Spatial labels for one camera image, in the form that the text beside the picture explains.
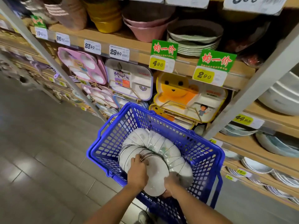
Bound blue divided kids plate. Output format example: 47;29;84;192
113;94;150;110

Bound stack of pale green plates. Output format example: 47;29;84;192
166;19;224;58

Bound person's right forearm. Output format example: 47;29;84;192
167;185;233;224

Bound person's left hand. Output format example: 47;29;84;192
127;154;150;190

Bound nested row of floral bowls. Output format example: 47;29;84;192
118;127;194;198

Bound white black-rimmed floral bowl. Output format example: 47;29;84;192
140;153;170;198

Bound person's left forearm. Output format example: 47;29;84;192
84;182;148;224

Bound white divided kids plate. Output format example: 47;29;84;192
104;58;154;102

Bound yellow price tag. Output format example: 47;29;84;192
232;112;265;130

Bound person's grey trousers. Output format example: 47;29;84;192
138;210;165;224

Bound green sign price tag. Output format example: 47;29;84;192
149;39;179;74
192;49;238;87

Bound blue shopping basket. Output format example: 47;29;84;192
86;102;225;224

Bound stack of large white bowls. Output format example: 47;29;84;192
257;71;299;116

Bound stack of grey striped bowls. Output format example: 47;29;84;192
20;0;59;25

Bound pink divided kids plate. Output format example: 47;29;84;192
80;84;120;110
57;47;108;86

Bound person's right hand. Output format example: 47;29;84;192
163;173;185;198

